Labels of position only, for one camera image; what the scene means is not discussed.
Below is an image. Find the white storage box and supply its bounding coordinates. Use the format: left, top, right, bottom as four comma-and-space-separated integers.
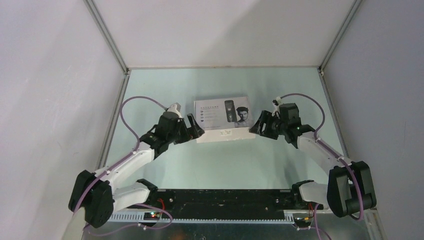
194, 96, 255, 144

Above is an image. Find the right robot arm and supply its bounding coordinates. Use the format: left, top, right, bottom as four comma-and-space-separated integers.
249, 103, 377, 218

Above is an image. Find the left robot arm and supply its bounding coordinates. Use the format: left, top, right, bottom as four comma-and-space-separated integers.
68, 111, 205, 228

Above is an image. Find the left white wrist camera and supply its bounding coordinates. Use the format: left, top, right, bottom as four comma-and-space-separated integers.
166, 102, 183, 119

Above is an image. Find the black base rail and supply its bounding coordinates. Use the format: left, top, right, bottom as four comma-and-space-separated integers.
145, 189, 315, 222

